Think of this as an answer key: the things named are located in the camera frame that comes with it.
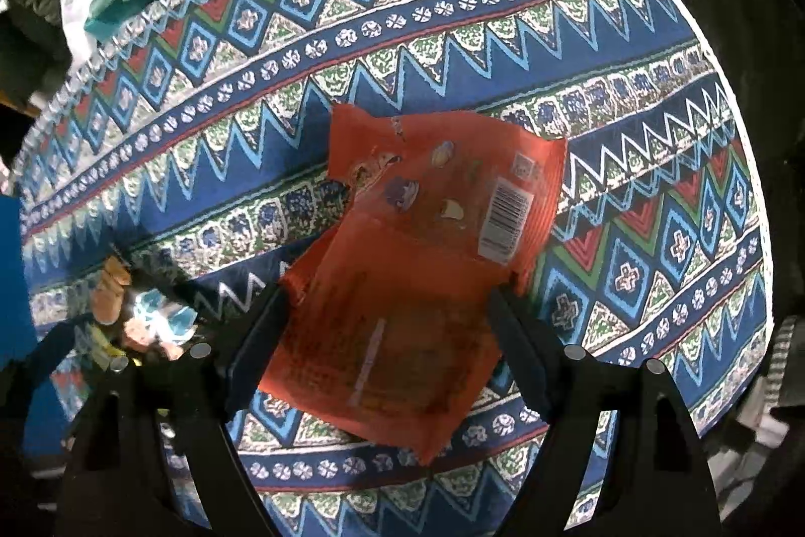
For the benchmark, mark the blue patterned tablecloth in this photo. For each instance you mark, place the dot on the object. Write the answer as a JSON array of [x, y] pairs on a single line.
[[194, 146]]

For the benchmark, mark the french fries snack bag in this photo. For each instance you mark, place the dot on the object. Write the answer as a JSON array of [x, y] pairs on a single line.
[[108, 296]]

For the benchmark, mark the blue cardboard box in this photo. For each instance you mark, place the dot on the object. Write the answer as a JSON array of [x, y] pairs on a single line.
[[46, 422]]

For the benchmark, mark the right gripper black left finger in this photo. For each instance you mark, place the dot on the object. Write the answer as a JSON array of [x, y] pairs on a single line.
[[117, 479]]

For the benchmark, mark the teal snack bag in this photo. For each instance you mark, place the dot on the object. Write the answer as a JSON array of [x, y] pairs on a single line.
[[157, 318]]

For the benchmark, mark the red orange snack bag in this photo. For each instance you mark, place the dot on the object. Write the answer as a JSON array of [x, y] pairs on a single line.
[[388, 337]]

